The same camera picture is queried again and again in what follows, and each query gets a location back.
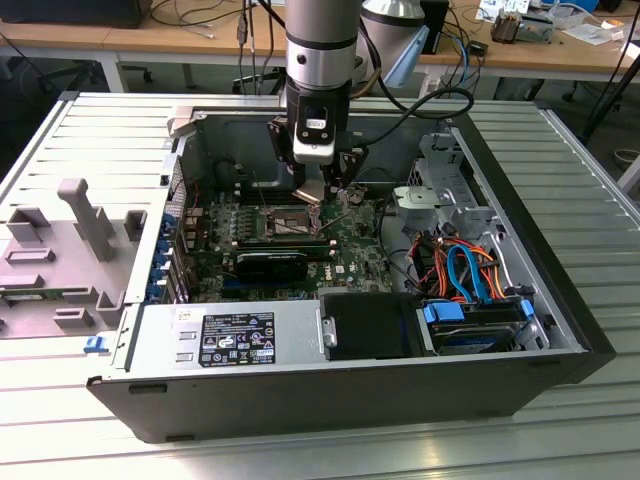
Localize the hard disk blue carrier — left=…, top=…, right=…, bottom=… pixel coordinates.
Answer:
left=422, top=298, right=535, bottom=357

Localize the copper heat sink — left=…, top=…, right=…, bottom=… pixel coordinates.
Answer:
left=489, top=10, right=525, bottom=45

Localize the silver drive cage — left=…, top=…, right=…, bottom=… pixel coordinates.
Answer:
left=391, top=130, right=502, bottom=237

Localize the black tripod leg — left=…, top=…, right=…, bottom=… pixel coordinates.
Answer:
left=582, top=39, right=640, bottom=146

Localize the silver CPU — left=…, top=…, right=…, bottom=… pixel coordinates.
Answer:
left=291, top=180, right=326, bottom=205

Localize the green RAM stick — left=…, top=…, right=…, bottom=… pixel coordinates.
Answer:
left=0, top=292, right=54, bottom=305

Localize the white plastic bag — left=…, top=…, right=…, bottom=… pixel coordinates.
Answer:
left=562, top=13, right=626, bottom=47

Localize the silver power supply unit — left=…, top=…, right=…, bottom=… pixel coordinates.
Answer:
left=113, top=298, right=326, bottom=372

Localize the black camera cable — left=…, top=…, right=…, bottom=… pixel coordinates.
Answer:
left=349, top=19, right=475, bottom=146

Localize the wooden desk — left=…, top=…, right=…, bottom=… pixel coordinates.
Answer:
left=0, top=0, right=640, bottom=96

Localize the black PC case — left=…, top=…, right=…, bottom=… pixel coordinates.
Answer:
left=85, top=92, right=617, bottom=445

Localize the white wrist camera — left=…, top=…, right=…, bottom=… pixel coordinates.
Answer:
left=292, top=101, right=335, bottom=166

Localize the black desktop computer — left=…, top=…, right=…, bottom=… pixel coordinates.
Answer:
left=0, top=0, right=154, bottom=30

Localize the black plastic shroud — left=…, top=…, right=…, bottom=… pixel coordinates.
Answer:
left=319, top=292, right=432, bottom=362

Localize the CPU socket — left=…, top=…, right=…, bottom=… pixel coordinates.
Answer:
left=263, top=202, right=325, bottom=242

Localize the green motherboard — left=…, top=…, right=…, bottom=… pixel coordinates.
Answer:
left=182, top=185, right=401, bottom=304

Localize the grey parts rack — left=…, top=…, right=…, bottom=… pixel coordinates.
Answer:
left=0, top=177, right=149, bottom=341

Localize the blue wire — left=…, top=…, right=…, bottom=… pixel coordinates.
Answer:
left=445, top=242, right=495, bottom=306

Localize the metal locking lever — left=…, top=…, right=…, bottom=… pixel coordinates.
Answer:
left=251, top=169, right=271, bottom=221

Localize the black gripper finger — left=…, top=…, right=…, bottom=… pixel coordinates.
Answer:
left=266, top=115, right=307, bottom=194
left=322, top=132, right=370, bottom=201

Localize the black graphics card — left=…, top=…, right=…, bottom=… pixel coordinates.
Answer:
left=233, top=249, right=311, bottom=284

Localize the black upright box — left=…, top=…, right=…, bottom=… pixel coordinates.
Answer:
left=420, top=0, right=451, bottom=55

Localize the orange wire bundle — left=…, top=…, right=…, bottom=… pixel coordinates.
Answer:
left=412, top=234, right=507, bottom=302

